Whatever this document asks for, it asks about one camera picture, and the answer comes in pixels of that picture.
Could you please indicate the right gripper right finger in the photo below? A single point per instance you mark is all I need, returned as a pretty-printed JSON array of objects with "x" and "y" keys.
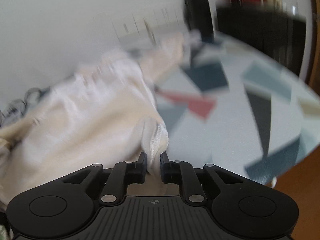
[{"x": 182, "y": 174}]

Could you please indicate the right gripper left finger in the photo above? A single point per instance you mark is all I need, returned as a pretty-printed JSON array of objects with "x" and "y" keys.
[{"x": 122, "y": 175}]

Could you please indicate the cream embroidered fur-trimmed coat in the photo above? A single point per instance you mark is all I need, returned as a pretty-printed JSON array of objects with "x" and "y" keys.
[{"x": 106, "y": 113}]

